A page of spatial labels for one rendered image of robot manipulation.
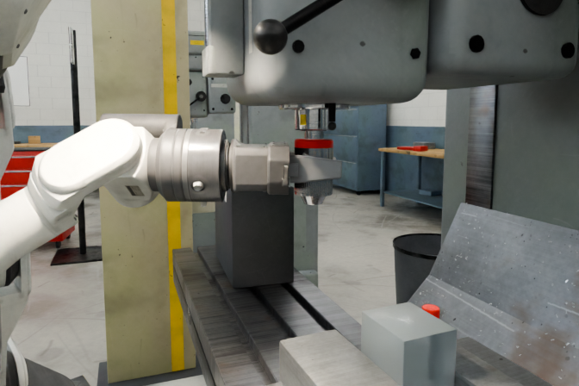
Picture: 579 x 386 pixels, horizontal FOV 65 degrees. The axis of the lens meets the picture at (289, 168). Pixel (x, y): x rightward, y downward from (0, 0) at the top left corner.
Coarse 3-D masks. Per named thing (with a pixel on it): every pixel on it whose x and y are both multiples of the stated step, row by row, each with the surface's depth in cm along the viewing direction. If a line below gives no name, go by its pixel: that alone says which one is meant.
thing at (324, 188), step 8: (296, 152) 54; (304, 152) 53; (312, 152) 53; (320, 152) 53; (328, 152) 53; (296, 184) 54; (304, 184) 53; (312, 184) 53; (320, 184) 53; (328, 184) 54; (296, 192) 54; (304, 192) 53; (312, 192) 53; (320, 192) 53; (328, 192) 54
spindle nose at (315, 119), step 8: (296, 112) 53; (304, 112) 52; (312, 112) 52; (320, 112) 52; (296, 120) 53; (312, 120) 52; (320, 120) 52; (296, 128) 53; (304, 128) 53; (312, 128) 52; (320, 128) 52
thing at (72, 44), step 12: (72, 36) 406; (72, 48) 402; (72, 60) 398; (72, 72) 413; (72, 84) 414; (72, 96) 415; (72, 108) 417; (84, 228) 431; (84, 240) 432; (60, 252) 436; (72, 252) 436; (84, 252) 432; (96, 252) 436; (60, 264) 405
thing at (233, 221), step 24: (240, 192) 82; (264, 192) 83; (216, 216) 101; (240, 216) 82; (264, 216) 84; (288, 216) 85; (216, 240) 102; (240, 240) 83; (264, 240) 84; (288, 240) 86; (240, 264) 83; (264, 264) 85; (288, 264) 86
